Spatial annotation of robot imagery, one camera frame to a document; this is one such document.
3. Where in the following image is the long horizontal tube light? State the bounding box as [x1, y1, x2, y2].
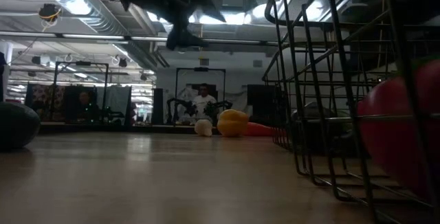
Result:
[0, 30, 279, 48]

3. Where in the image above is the person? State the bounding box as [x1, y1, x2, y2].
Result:
[76, 91, 96, 120]
[190, 82, 218, 120]

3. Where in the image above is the grey hanging cloth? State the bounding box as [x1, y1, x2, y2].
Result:
[96, 85, 133, 117]

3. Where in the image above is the black storage cabinet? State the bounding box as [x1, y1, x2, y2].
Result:
[246, 84, 286, 118]

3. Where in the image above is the black hanging panel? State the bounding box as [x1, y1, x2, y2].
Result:
[64, 85, 96, 118]

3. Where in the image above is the wide silver ventilation duct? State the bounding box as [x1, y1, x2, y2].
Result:
[30, 0, 129, 36]

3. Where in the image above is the red tomato green calyx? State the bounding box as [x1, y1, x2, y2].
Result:
[356, 58, 440, 199]

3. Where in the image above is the black upright panel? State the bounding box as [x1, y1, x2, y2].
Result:
[153, 87, 164, 126]

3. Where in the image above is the black metal rig frame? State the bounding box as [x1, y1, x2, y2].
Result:
[53, 60, 110, 115]
[175, 67, 227, 124]

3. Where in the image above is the white garlic bulb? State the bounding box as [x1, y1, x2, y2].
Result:
[194, 118, 214, 137]

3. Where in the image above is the ceiling light panel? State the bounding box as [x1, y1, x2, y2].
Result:
[198, 12, 247, 25]
[146, 10, 166, 24]

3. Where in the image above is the yellow bell pepper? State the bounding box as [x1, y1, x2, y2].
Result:
[216, 109, 250, 138]

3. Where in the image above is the yellow black ceiling cable reel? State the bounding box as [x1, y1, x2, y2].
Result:
[37, 3, 63, 22]

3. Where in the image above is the dark green avocado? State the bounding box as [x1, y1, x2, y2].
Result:
[0, 101, 41, 150]

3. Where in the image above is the colourful patchwork quilt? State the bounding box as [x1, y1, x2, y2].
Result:
[27, 83, 66, 115]

